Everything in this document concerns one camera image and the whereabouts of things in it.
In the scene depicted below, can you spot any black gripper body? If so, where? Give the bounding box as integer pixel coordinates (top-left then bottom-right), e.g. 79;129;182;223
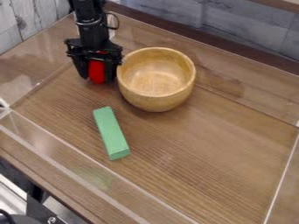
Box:
64;38;123;65

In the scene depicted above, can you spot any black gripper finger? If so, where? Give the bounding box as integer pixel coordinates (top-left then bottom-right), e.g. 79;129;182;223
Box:
72;57;90;79
106;59;122;83

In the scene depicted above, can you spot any red plush fruit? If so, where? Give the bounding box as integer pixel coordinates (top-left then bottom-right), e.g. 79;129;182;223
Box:
88;59;107;84

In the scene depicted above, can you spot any wooden bowl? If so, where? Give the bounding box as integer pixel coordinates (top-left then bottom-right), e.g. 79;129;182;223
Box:
117;47;197;112

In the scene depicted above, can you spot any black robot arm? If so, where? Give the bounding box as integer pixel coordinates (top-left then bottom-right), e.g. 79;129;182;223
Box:
64;0;123;84

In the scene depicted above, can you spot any green rectangular block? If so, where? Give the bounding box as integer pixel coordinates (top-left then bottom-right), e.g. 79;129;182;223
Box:
94;107;131;160

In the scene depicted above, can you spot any clear acrylic corner bracket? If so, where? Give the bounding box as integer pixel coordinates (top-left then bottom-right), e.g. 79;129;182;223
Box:
107;14;118;39

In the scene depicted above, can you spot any clear acrylic tray wall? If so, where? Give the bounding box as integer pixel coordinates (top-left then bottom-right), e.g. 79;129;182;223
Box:
0;17;299;224

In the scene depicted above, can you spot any black table clamp mount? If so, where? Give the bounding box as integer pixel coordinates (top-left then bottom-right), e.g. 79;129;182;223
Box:
0;195;71;224

